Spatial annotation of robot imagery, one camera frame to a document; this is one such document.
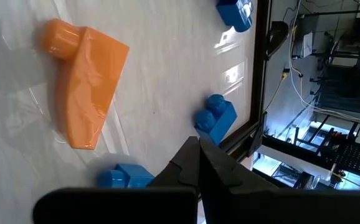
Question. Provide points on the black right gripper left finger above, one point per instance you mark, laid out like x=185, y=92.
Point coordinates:
x=121, y=205

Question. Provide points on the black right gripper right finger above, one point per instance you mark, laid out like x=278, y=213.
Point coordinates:
x=276, y=208

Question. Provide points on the blue building block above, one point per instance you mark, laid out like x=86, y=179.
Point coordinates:
x=233, y=14
x=220, y=124
x=130, y=175

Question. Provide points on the orange sloped building block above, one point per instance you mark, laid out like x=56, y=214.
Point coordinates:
x=89, y=87

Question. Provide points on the black metal beam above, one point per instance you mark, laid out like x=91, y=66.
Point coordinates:
x=295, y=152

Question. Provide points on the black mesh crate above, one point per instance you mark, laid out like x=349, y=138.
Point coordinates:
x=357, y=155

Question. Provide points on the black cabinet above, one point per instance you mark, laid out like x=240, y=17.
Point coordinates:
x=348, y=93

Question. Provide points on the white paper sheet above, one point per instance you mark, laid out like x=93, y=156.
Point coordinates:
x=307, y=43

